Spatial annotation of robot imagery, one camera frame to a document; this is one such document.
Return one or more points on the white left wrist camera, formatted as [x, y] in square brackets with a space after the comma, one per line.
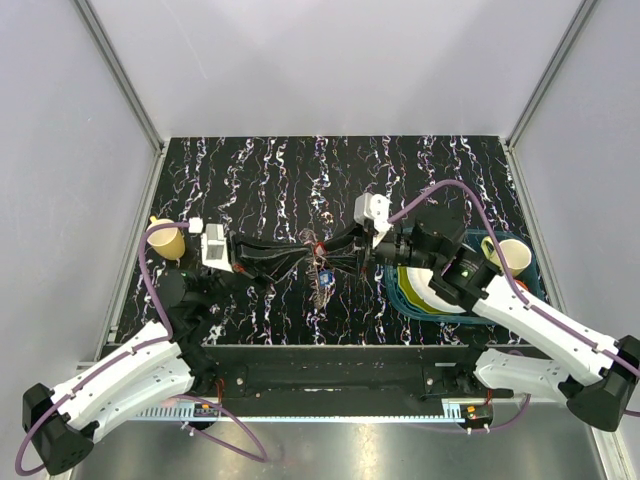
[214, 245]

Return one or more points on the teal plastic dish basket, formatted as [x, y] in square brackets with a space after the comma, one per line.
[530, 277]

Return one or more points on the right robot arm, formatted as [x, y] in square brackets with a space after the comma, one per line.
[591, 373]

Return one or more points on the white plate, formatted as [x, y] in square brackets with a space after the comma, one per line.
[420, 279]

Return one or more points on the orange cup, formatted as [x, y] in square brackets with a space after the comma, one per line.
[522, 285]

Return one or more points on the yellow-green plate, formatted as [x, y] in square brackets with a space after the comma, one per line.
[408, 291]

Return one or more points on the red plastic key tag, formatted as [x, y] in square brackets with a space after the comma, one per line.
[319, 249]

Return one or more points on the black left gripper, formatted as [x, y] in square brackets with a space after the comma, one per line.
[267, 260]

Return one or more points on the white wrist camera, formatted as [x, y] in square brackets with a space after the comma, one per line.
[374, 207]
[214, 245]

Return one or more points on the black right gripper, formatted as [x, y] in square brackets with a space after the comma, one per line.
[362, 238]

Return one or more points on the aluminium frame post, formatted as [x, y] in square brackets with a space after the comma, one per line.
[110, 57]
[570, 37]

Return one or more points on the left aluminium frame post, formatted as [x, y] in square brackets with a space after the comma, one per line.
[110, 57]

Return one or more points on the right aluminium frame post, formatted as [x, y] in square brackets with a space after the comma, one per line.
[570, 37]

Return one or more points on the cream mug in basket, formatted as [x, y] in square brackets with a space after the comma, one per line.
[517, 254]

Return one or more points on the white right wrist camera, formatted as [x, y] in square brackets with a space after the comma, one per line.
[374, 207]

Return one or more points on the yellow mug on table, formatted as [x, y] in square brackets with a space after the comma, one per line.
[168, 243]

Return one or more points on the blue plastic key tag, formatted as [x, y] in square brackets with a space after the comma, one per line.
[326, 278]

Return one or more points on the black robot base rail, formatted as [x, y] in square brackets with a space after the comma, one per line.
[352, 380]

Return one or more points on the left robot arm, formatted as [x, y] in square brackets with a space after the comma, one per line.
[164, 359]

